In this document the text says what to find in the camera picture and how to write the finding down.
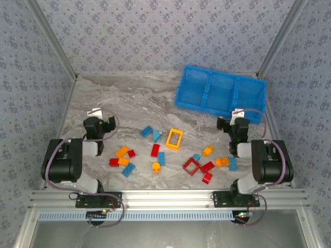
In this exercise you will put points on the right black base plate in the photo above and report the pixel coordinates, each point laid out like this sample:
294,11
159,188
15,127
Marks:
219,200

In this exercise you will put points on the small black electronics board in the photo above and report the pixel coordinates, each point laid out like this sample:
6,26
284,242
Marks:
97,215
241,215

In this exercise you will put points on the aluminium frame post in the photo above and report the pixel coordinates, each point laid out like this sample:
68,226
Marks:
279,38
53,38

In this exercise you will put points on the blue three-compartment plastic bin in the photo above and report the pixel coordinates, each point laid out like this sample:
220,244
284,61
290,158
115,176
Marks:
219,90

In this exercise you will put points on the red lego window frame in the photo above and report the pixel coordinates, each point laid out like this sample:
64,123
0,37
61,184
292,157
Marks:
187,170

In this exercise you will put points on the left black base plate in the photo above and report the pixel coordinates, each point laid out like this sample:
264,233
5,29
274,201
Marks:
117,197

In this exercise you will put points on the small blue lego brick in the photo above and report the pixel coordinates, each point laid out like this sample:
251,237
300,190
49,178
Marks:
196,157

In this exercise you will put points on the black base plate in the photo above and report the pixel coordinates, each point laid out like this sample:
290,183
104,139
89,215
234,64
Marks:
117,197
219,200

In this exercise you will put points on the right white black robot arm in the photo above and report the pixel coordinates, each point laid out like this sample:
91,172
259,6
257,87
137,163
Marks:
269,160

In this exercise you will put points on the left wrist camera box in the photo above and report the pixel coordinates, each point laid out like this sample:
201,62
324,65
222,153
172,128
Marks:
93,112

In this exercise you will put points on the flat blue lego plate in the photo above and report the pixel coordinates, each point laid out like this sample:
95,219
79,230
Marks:
128,169

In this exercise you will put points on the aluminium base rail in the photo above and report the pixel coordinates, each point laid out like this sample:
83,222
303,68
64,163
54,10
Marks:
168,197

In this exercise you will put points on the yellow lego window frame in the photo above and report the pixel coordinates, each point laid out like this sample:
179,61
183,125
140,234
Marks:
172,146

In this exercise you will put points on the yellow rounded lego brick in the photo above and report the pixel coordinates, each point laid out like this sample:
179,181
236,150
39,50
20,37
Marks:
156,167

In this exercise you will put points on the long red lego brick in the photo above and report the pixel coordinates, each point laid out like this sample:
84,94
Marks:
207,167

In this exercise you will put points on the small red lego brick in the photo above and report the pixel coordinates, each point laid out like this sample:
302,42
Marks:
131,153

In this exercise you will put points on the blue sloped lego brick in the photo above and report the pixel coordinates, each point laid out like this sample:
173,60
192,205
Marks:
156,135

